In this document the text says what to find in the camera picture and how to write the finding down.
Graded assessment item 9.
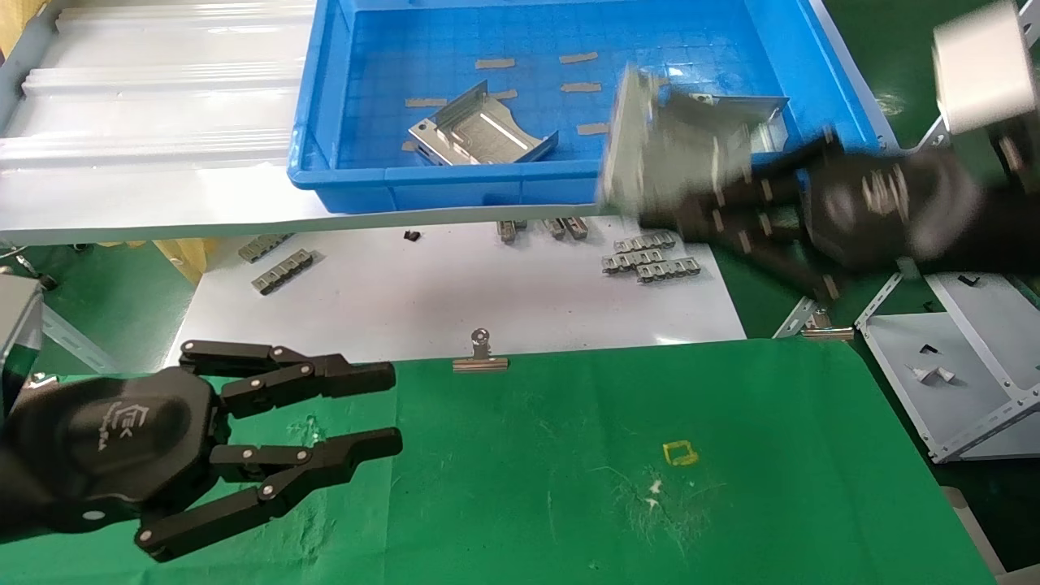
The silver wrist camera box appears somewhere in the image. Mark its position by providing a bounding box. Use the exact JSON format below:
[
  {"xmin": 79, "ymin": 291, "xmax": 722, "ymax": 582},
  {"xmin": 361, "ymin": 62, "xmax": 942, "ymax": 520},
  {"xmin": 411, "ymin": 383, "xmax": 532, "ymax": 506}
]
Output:
[
  {"xmin": 0, "ymin": 275, "xmax": 43, "ymax": 399},
  {"xmin": 932, "ymin": 0, "xmax": 1040, "ymax": 137}
]

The grey metal floor bar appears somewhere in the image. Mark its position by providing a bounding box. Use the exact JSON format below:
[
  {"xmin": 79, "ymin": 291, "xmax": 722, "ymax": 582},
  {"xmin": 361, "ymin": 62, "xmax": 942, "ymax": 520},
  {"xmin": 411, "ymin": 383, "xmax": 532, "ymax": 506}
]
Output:
[{"xmin": 39, "ymin": 302, "xmax": 123, "ymax": 373}]

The slotted grey angle bar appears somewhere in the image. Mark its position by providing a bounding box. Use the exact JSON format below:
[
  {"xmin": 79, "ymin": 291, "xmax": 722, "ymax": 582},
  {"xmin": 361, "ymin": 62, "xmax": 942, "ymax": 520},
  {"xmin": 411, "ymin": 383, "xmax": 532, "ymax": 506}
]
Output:
[
  {"xmin": 772, "ymin": 114, "xmax": 951, "ymax": 339},
  {"xmin": 855, "ymin": 272, "xmax": 904, "ymax": 326}
]

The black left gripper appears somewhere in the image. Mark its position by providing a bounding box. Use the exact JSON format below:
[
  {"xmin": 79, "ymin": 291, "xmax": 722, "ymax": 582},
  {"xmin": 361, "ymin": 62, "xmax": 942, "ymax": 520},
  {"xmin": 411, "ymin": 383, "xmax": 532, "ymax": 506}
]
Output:
[{"xmin": 6, "ymin": 340, "xmax": 404, "ymax": 563}]

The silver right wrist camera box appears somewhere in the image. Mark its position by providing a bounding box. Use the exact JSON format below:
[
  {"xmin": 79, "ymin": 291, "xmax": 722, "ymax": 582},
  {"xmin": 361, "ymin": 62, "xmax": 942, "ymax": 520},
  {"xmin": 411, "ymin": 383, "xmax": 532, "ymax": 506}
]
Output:
[{"xmin": 932, "ymin": 0, "xmax": 1040, "ymax": 137}]

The bent sheet metal part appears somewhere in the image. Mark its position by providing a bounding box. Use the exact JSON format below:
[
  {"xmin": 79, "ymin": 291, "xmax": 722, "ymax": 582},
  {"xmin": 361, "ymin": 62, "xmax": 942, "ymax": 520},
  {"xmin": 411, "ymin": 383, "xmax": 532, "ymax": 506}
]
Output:
[
  {"xmin": 409, "ymin": 80, "xmax": 560, "ymax": 167},
  {"xmin": 597, "ymin": 63, "xmax": 752, "ymax": 216},
  {"xmin": 691, "ymin": 93, "xmax": 791, "ymax": 155}
]

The white corrugated plastic sheet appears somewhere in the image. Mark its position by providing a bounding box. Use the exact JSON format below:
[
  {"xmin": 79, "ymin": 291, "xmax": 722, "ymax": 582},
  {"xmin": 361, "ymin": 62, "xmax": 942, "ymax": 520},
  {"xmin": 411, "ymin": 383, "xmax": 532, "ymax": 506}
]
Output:
[{"xmin": 0, "ymin": 0, "xmax": 319, "ymax": 171}]

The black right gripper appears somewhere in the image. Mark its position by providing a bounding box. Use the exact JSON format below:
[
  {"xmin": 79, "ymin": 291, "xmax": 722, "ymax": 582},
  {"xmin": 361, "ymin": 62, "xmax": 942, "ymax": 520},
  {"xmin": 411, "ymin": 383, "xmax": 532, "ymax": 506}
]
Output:
[{"xmin": 638, "ymin": 85, "xmax": 985, "ymax": 303}]

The white flat board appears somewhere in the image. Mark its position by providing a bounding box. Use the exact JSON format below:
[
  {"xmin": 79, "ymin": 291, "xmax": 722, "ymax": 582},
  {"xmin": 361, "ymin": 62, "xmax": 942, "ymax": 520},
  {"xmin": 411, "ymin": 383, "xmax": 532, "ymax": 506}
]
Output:
[{"xmin": 167, "ymin": 214, "xmax": 748, "ymax": 368}]

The blue plastic bin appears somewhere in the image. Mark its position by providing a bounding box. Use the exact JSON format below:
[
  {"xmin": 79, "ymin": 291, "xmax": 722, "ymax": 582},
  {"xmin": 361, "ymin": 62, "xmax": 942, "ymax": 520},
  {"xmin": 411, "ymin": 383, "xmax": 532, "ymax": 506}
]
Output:
[{"xmin": 288, "ymin": 0, "xmax": 884, "ymax": 215}]

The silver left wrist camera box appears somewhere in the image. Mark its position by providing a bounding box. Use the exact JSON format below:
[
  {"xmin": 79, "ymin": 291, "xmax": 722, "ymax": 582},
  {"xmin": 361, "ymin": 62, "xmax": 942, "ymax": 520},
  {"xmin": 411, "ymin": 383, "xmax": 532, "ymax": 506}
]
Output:
[{"xmin": 0, "ymin": 275, "xmax": 43, "ymax": 399}]

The silver binder clip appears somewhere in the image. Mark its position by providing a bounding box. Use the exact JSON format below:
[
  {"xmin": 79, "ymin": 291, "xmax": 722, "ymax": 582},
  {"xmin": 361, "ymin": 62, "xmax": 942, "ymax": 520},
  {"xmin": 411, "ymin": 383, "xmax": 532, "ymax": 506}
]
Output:
[
  {"xmin": 801, "ymin": 309, "xmax": 856, "ymax": 340},
  {"xmin": 453, "ymin": 327, "xmax": 511, "ymax": 374}
]

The yellow cardboard piece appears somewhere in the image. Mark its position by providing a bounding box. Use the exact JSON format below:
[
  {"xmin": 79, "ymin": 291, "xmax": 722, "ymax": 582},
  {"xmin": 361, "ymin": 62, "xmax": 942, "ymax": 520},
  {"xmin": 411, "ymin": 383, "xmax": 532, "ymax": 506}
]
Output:
[{"xmin": 0, "ymin": 0, "xmax": 48, "ymax": 58}]

